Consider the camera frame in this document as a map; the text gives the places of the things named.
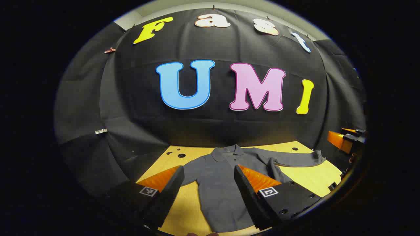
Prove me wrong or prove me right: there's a black backdrop cloth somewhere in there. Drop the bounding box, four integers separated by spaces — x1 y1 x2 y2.
54 8 367 197

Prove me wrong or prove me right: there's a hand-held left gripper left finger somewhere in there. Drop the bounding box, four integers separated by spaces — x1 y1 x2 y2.
108 166 185 229

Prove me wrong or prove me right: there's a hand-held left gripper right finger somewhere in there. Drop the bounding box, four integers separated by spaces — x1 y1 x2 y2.
234 165 324 231

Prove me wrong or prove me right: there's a grey long-sleeved shirt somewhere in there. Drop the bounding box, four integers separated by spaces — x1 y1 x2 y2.
180 144 326 234

